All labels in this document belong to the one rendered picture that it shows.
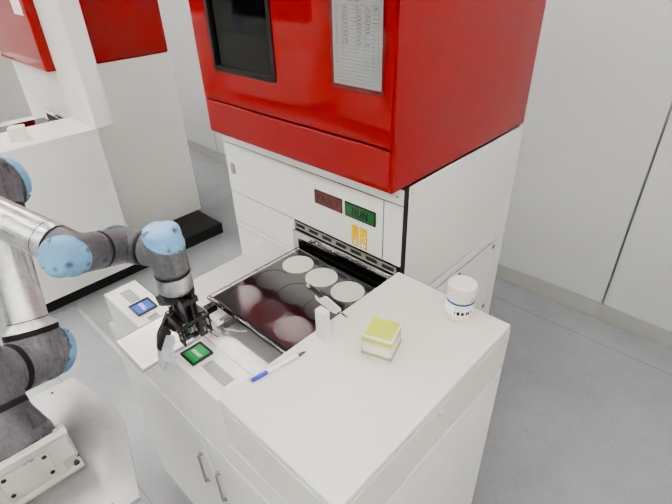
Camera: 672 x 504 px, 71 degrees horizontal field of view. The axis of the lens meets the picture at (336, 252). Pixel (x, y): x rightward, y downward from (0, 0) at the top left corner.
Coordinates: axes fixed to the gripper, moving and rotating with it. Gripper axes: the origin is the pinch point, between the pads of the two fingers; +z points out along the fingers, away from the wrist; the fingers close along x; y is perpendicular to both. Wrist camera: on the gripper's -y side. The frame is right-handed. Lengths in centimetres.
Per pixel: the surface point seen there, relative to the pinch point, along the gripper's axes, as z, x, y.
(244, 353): 6.5, 11.9, 4.5
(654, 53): -40, 206, 36
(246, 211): 4, 58, -54
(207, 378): -1.5, -2.6, 11.9
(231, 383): -1.5, 0.1, 17.1
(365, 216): -15, 57, 6
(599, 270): 66, 206, 41
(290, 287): 4.6, 37.1, -5.6
